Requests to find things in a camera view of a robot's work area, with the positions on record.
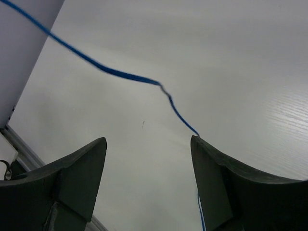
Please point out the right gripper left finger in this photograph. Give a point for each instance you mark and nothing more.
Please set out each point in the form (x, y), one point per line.
(59, 196)

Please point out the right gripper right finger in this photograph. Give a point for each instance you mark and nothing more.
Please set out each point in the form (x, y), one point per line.
(237, 197)

